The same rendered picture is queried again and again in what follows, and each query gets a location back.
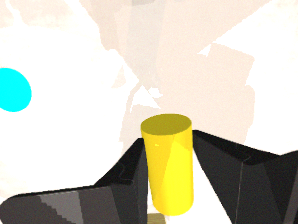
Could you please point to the cyan circle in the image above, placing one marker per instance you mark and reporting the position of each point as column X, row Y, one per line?
column 15, row 91

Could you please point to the yellow cylinder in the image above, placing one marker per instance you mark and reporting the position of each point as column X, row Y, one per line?
column 169, row 149

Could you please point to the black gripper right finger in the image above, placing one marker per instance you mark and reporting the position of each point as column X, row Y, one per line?
column 253, row 186

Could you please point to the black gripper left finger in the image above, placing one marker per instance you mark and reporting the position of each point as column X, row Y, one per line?
column 119, row 197

